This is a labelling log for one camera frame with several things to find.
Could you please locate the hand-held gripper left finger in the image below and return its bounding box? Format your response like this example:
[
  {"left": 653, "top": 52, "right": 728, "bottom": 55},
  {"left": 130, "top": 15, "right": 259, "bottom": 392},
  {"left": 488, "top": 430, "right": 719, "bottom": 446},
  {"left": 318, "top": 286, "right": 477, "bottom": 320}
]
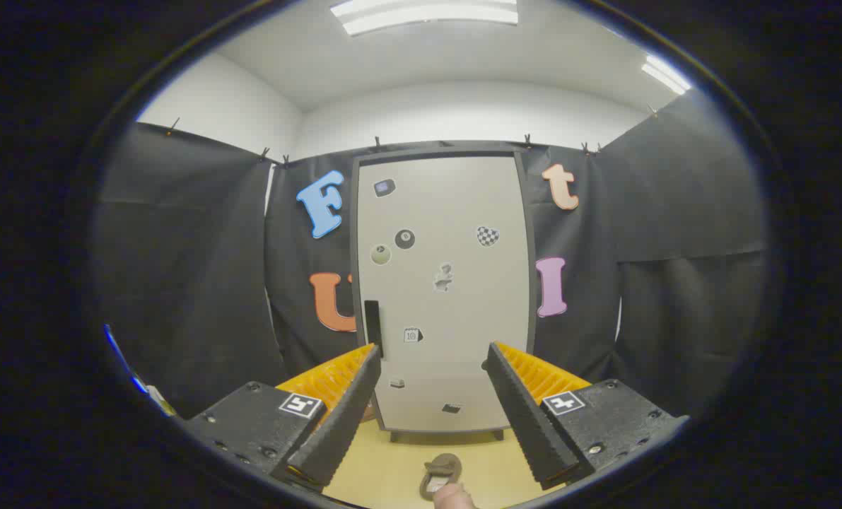
[{"left": 184, "top": 343, "right": 382, "bottom": 490}]

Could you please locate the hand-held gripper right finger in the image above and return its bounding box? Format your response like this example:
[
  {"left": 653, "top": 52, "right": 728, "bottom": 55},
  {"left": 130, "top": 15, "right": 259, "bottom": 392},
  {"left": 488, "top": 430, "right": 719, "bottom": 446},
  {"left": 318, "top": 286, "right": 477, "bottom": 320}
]
[{"left": 483, "top": 341, "right": 691, "bottom": 491}]

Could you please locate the brown fuzzy shoe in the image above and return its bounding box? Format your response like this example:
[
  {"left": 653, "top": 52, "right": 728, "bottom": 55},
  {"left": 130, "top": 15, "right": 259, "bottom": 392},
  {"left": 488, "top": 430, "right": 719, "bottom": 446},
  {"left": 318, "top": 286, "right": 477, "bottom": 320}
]
[{"left": 419, "top": 453, "right": 464, "bottom": 501}]

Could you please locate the grey shoe cabinet door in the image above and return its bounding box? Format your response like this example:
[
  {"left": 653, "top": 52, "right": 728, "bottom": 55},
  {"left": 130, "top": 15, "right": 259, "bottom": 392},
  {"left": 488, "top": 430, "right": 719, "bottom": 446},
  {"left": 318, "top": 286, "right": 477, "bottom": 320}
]
[{"left": 356, "top": 154, "right": 534, "bottom": 432}]

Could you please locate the dark grey shoe cabinet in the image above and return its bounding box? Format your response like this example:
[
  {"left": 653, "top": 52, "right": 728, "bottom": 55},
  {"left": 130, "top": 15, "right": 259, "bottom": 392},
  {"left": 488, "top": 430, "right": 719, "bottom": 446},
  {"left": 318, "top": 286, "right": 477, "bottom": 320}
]
[{"left": 350, "top": 145, "right": 539, "bottom": 443}]

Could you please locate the white patterned object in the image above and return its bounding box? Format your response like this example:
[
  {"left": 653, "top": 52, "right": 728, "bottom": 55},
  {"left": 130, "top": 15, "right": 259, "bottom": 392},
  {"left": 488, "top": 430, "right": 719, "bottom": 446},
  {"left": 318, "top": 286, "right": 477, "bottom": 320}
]
[{"left": 145, "top": 384, "right": 178, "bottom": 418}]

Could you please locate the blue glowing device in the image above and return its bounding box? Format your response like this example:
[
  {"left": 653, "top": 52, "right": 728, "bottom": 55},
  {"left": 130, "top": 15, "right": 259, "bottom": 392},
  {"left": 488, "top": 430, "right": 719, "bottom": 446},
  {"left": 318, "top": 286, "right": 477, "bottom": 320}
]
[{"left": 104, "top": 324, "right": 147, "bottom": 394}]

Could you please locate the small ceiling light panel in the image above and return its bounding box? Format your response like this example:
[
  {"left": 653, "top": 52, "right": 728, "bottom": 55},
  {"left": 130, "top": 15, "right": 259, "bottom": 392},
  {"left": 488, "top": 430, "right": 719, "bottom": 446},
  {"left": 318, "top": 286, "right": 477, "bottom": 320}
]
[{"left": 640, "top": 55, "right": 694, "bottom": 96}]

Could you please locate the long ceiling light panel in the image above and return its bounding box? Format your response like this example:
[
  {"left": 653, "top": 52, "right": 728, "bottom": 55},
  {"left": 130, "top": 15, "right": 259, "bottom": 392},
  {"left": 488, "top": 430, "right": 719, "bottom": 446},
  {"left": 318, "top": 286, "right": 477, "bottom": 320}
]
[{"left": 330, "top": 0, "right": 519, "bottom": 36}]

